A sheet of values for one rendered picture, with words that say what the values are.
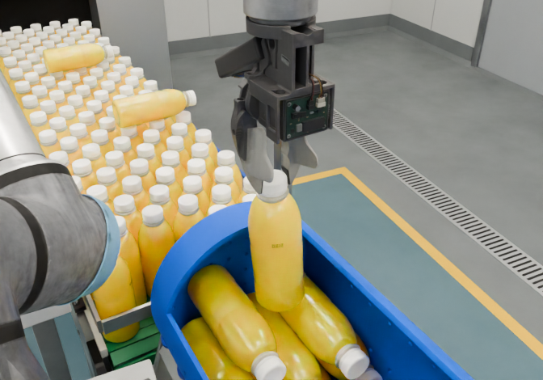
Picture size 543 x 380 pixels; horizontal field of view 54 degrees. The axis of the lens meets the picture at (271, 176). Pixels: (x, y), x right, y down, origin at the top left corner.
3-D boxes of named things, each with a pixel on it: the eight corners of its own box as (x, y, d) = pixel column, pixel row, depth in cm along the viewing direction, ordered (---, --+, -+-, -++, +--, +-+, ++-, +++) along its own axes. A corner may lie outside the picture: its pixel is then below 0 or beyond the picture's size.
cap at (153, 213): (167, 217, 101) (166, 209, 100) (150, 226, 99) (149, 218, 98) (155, 209, 104) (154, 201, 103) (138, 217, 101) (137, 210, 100)
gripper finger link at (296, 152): (309, 201, 63) (300, 136, 58) (283, 179, 68) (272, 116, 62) (330, 191, 64) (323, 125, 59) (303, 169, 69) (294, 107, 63)
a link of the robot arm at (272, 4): (228, -31, 53) (297, -39, 56) (230, 16, 55) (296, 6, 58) (266, -18, 47) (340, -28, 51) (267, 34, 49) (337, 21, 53)
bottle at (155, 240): (187, 289, 111) (179, 217, 101) (159, 306, 107) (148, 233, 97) (166, 273, 115) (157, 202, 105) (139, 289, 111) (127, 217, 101)
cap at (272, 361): (258, 382, 69) (265, 393, 68) (249, 368, 67) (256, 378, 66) (283, 365, 70) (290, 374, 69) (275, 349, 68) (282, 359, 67)
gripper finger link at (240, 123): (233, 162, 60) (241, 88, 56) (226, 157, 61) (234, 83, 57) (268, 158, 63) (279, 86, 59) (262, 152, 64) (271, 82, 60)
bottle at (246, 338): (196, 308, 84) (253, 397, 70) (178, 281, 79) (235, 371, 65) (233, 282, 85) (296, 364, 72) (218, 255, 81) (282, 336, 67)
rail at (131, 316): (105, 335, 94) (102, 323, 93) (103, 331, 95) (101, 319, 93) (295, 259, 111) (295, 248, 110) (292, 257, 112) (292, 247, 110)
